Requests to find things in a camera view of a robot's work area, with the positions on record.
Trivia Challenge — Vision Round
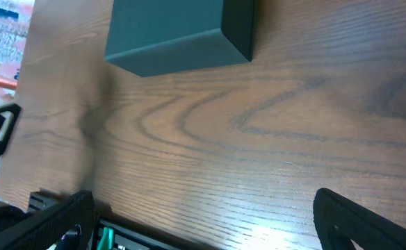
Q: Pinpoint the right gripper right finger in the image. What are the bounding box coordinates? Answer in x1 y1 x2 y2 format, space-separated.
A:
313 188 406 249

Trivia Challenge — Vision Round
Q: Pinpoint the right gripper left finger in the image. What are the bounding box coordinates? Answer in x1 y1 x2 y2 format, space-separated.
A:
0 190 96 249

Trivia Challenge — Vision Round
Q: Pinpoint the dark green cardboard box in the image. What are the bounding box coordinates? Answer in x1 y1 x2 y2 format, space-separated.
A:
104 0 255 77

